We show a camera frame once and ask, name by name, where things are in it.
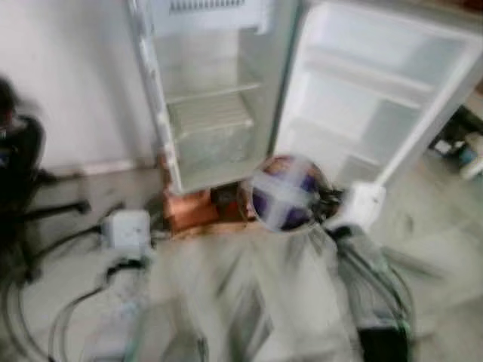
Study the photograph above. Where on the white open fridge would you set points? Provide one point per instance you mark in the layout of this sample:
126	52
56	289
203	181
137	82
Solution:
211	75

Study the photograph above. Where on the black office chair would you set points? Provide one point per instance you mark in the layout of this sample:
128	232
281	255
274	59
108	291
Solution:
19	166

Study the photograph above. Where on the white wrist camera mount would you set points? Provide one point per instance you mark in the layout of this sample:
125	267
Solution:
364	205
126	230

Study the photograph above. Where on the clear fridge crisper drawer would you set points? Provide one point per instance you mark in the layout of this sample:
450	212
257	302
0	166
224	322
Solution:
211	132

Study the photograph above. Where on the orange block under fridge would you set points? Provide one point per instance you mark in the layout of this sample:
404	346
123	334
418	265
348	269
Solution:
192	210

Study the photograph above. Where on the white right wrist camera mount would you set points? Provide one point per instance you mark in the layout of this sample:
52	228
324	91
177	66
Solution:
364	205

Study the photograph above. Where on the white fridge door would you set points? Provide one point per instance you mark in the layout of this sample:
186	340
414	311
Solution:
370	83

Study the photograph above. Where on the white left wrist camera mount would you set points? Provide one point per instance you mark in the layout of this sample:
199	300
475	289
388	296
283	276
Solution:
126	230

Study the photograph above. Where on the round purple white container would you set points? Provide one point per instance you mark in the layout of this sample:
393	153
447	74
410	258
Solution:
285	192

